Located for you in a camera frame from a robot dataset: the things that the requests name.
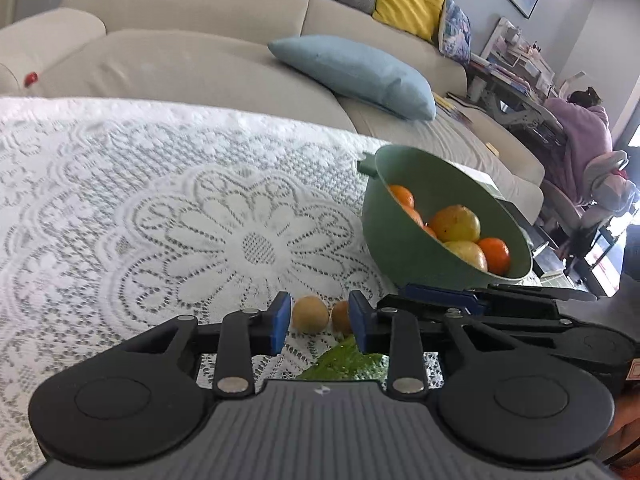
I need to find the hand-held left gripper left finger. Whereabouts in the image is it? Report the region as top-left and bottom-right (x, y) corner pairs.
(125, 291), (292, 397)

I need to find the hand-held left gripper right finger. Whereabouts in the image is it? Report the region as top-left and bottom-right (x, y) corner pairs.
(348, 290), (526, 395)

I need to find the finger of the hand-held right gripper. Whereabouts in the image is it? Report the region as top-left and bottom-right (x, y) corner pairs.
(404, 282), (599, 304)
(377, 291), (563, 322)

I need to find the small brown round fruit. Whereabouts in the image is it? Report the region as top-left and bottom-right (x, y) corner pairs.
(331, 301), (354, 336)
(292, 296), (330, 334)

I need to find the orange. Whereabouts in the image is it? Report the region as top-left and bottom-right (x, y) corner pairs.
(387, 185), (416, 209)
(477, 237), (512, 276)
(400, 205), (438, 240)

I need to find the green colander bowl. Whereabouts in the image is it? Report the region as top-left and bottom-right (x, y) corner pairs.
(357, 145), (533, 291)

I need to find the green leafy vegetable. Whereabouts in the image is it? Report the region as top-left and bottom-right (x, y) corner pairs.
(296, 335), (389, 381)

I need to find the yellow-green pear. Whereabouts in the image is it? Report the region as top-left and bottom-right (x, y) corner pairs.
(429, 205), (482, 243)
(444, 241), (488, 273)

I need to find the grey office chair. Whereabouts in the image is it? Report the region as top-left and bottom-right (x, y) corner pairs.
(542, 150), (640, 286)

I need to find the open magazine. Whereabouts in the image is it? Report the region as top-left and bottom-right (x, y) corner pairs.
(434, 92), (476, 125)

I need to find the white lace tablecloth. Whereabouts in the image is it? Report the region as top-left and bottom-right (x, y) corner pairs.
(0, 96), (541, 480)

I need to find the cluttered white desk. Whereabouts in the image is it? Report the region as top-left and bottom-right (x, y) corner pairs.
(467, 17), (571, 146)

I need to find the light blue pillow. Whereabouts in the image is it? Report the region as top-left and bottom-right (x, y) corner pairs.
(267, 35), (437, 121)

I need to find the white desk lamp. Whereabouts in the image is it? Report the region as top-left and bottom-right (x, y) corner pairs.
(557, 71), (586, 96)

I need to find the blue floral pillow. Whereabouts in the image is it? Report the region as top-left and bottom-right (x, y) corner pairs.
(438, 0), (473, 66)

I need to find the beige sofa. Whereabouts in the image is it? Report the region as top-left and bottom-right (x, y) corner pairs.
(0, 0), (546, 211)

